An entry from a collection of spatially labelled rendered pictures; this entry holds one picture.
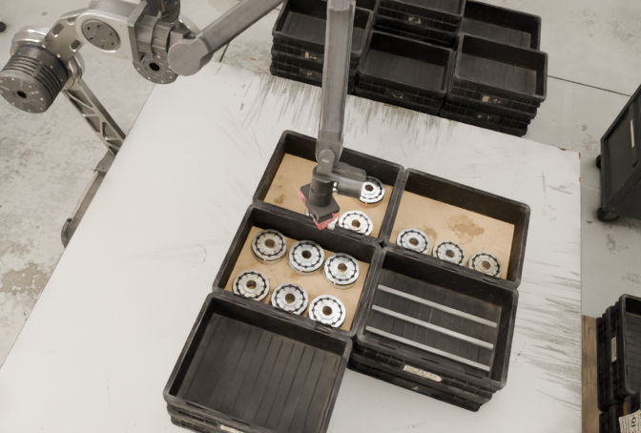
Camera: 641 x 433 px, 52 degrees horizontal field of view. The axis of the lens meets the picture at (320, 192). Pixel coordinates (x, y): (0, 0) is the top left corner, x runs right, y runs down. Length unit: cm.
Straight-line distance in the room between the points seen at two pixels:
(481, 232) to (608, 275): 128
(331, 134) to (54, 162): 196
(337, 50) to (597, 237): 218
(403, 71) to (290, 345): 169
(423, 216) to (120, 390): 102
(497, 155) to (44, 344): 163
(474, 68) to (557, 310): 130
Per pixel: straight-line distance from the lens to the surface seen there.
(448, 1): 340
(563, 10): 447
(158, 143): 232
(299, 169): 209
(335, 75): 146
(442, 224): 206
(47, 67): 228
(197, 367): 178
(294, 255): 188
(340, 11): 142
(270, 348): 179
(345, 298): 187
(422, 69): 316
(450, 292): 196
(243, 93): 247
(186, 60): 150
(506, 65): 316
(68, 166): 321
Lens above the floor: 250
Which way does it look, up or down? 55 degrees down
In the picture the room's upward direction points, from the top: 11 degrees clockwise
